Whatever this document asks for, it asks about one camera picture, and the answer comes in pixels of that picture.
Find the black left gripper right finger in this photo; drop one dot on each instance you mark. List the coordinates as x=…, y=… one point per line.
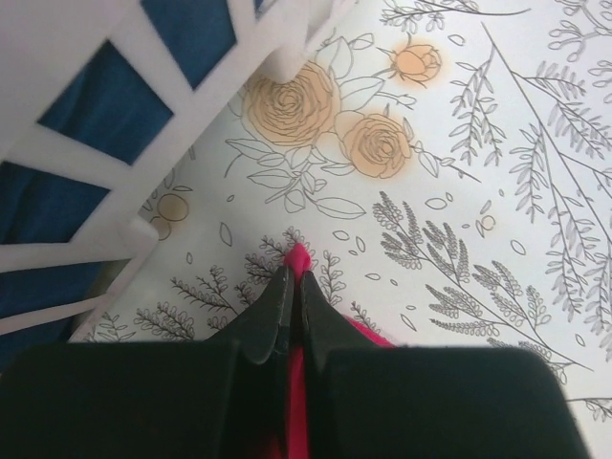
x=369, y=401

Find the white plastic laundry basket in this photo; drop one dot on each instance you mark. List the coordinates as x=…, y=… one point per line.
x=108, y=106

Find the blue t shirt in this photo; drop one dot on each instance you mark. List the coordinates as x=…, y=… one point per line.
x=43, y=46

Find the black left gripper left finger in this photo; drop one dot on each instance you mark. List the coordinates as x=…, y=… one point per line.
x=182, y=399

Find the floral patterned table mat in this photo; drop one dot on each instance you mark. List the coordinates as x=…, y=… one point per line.
x=446, y=164

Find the bright pink t shirt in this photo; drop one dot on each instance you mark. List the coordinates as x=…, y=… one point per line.
x=295, y=438

